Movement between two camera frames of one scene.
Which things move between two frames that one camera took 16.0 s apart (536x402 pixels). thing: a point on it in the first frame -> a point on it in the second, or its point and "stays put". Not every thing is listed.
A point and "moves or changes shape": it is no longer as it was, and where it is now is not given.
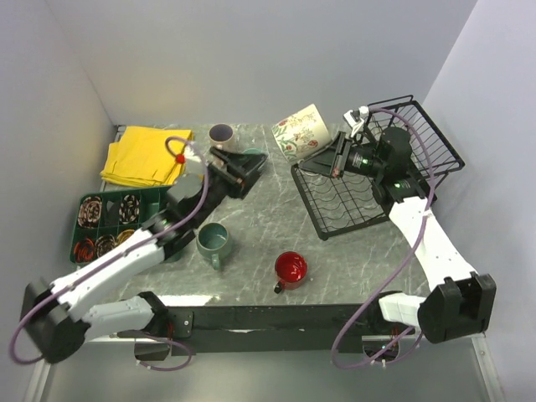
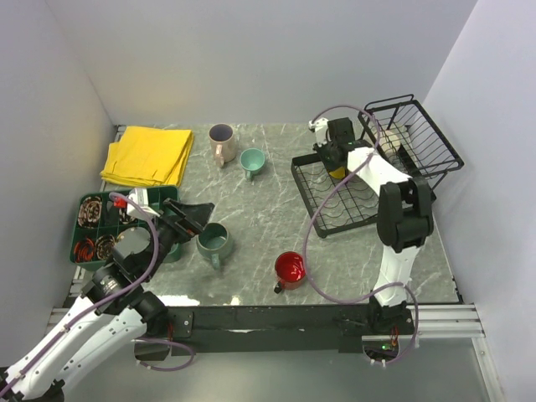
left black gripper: [245, 176] -> [194, 217]
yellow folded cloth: [146, 155] stays put
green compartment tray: [107, 217] stays put
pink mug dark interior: [222, 136] stays put
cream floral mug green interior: [301, 133] moves or changes shape
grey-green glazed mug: [214, 242] stays put
